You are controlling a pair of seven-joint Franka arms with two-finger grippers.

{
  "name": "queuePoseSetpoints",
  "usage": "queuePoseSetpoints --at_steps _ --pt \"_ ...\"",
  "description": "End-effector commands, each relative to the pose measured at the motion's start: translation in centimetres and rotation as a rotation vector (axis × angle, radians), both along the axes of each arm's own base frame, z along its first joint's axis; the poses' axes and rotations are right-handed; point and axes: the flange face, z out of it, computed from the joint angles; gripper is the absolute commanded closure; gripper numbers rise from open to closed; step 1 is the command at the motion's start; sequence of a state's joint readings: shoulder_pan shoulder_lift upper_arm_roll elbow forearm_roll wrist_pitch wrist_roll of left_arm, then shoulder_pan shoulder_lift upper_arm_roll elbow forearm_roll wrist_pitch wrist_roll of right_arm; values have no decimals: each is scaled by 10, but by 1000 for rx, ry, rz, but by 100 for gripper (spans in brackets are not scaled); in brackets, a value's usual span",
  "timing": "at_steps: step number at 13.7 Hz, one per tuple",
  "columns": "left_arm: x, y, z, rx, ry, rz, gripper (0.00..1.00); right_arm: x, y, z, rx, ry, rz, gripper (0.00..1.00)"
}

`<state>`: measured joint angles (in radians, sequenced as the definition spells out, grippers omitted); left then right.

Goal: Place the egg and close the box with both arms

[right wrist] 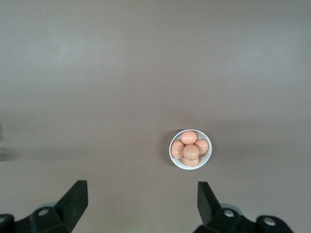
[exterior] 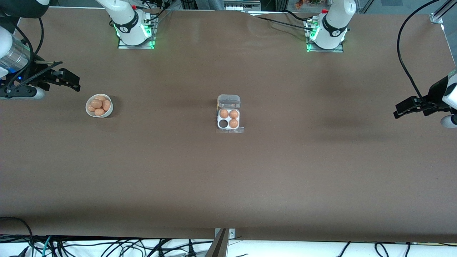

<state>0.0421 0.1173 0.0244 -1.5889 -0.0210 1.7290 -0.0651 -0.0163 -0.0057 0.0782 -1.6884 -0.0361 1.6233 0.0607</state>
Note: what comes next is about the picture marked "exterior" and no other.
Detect clear plastic egg box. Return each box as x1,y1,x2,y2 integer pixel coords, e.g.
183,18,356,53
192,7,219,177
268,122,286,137
217,94,241,130

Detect white round bowl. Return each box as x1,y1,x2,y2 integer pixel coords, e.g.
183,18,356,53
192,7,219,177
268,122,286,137
85,94,114,119

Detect orange patterned item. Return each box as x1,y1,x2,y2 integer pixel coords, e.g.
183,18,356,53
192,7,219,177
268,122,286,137
293,0,323,9

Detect clear tape strip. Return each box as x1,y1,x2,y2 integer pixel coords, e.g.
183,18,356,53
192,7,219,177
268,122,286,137
216,126,245,135

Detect dark metal bar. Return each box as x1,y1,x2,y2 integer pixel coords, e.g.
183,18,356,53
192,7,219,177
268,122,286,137
205,228,229,257

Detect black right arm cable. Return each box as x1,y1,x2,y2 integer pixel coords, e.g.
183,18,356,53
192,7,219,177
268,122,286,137
2,17,44,90

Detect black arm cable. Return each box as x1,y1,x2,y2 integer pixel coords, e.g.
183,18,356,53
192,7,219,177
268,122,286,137
2,17,44,90
397,0,441,100

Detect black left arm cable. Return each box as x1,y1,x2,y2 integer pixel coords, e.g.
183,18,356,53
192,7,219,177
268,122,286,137
397,0,441,100

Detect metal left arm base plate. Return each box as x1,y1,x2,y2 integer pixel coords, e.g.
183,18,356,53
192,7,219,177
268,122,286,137
306,39,345,53

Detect aluminium frame profile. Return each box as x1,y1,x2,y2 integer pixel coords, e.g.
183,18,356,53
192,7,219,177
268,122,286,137
430,0,457,24

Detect black cable bundle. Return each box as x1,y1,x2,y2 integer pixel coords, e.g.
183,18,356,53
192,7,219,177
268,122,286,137
137,0,179,22

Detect tangled black cables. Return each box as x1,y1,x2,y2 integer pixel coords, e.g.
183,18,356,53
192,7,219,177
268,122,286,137
0,234,215,257

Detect small metal bracket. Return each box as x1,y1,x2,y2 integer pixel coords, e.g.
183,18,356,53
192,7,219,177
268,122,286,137
214,228,235,240

